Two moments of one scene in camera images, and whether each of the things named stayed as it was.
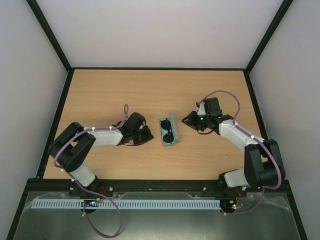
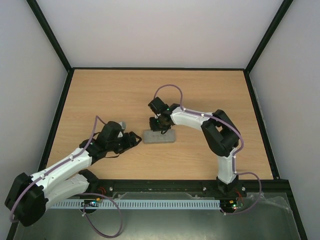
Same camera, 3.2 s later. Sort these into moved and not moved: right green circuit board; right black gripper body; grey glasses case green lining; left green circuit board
Moved: grey glasses case green lining; right black gripper body
Not moved: left green circuit board; right green circuit board
